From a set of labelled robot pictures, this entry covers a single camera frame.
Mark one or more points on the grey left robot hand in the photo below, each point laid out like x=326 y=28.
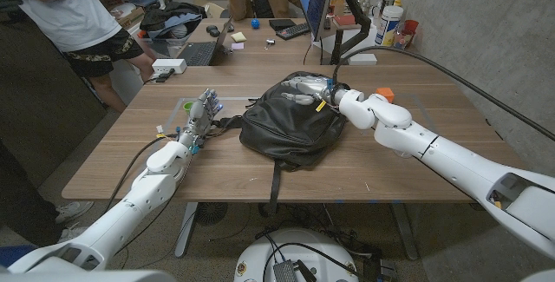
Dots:
x=199 y=117

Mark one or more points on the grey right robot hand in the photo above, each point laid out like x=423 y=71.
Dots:
x=318 y=89

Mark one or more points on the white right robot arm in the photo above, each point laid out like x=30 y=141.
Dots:
x=455 y=165

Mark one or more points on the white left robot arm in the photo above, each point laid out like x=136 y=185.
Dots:
x=117 y=225

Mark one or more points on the small green cup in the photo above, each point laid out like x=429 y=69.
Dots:
x=187 y=108

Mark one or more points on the black backpack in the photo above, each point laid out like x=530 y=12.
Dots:
x=282 y=130

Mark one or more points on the clear plastic cup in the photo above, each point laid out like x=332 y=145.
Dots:
x=402 y=155

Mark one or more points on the red cup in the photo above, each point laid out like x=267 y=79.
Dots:
x=412 y=27

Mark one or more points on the flat white box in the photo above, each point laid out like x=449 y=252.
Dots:
x=364 y=60

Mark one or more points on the white power strip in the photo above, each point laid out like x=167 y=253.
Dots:
x=169 y=65

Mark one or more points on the black keyboard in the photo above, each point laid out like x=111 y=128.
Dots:
x=293 y=30

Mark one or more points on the black laptop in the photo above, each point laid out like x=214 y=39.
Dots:
x=201 y=52

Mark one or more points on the orange cube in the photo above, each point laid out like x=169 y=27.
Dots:
x=385 y=94

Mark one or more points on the metal keys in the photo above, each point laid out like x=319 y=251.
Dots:
x=269 y=42

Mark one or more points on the red book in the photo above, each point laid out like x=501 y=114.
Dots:
x=344 y=21

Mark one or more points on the black wallet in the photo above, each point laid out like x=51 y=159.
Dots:
x=282 y=24

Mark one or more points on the pink sticky note pad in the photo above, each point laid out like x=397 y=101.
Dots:
x=237 y=46

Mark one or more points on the black computer mouse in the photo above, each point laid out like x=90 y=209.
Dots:
x=213 y=31

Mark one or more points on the yellow sticky note pad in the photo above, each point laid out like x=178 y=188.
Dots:
x=238 y=37

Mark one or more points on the blue ball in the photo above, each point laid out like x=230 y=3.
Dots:
x=255 y=23

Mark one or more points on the white canister with blue label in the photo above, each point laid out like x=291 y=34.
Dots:
x=388 y=26

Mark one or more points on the small clear tumbler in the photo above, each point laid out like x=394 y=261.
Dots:
x=401 y=40

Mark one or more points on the round black fan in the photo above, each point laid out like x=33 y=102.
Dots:
x=211 y=213

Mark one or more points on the black bag on desk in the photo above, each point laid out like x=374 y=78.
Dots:
x=173 y=15

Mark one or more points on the jar with dark lid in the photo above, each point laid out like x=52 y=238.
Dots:
x=388 y=0

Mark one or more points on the grey table leg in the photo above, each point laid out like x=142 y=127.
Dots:
x=404 y=232
x=186 y=230

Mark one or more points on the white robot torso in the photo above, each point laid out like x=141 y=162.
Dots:
x=256 y=256

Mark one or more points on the white sneaker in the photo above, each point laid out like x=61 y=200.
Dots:
x=73 y=211

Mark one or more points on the person in white t-shirt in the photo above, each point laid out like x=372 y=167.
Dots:
x=73 y=13

